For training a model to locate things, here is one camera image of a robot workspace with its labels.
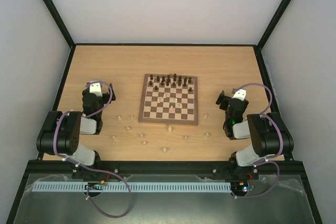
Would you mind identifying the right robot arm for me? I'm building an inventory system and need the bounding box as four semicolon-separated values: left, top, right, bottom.
216;89;294;178

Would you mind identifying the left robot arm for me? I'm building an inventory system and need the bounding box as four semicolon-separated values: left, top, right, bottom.
36;80;116;167

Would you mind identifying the wooden chess board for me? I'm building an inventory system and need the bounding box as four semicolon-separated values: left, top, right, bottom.
139;73;198;126

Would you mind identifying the left circuit board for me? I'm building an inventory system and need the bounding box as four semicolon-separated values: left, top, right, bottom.
82;180;109;191

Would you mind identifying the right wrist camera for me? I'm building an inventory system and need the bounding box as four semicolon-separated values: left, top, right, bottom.
232;89;247;101

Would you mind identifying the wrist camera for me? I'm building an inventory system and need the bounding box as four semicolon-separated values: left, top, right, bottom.
232;89;247;101
88;80;102;97

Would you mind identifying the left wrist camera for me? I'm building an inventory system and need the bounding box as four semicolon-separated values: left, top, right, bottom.
88;80;102;97

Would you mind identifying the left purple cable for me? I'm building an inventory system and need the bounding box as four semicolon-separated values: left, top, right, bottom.
53;81;132;219

